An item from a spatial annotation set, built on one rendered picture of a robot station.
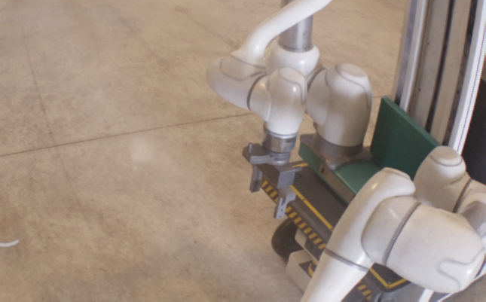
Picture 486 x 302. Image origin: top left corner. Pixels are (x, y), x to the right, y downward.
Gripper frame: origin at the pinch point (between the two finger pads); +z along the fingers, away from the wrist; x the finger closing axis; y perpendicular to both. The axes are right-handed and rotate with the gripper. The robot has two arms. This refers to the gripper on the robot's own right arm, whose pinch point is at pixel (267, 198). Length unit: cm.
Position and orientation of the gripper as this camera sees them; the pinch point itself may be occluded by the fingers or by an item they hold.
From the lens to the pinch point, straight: 192.9
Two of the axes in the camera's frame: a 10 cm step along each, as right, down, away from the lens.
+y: 8.6, -1.4, 4.9
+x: -4.9, -5.0, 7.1
